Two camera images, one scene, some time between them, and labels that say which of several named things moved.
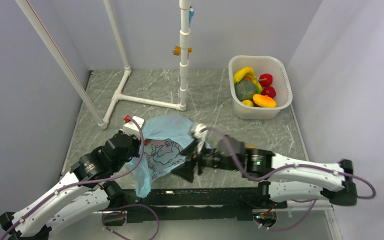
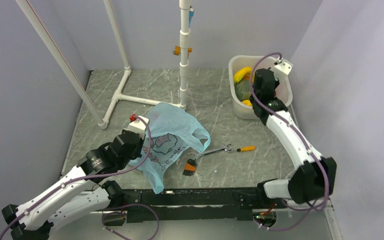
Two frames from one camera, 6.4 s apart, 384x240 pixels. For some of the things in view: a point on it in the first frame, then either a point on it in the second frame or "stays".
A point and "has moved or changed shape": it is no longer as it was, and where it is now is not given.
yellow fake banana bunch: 245,71 stays
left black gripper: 138,143 stays
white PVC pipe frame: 103,122 stays
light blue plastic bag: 164,138 has moved or changed shape
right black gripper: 185,170 to 276,84
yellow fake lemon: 247,102 stays
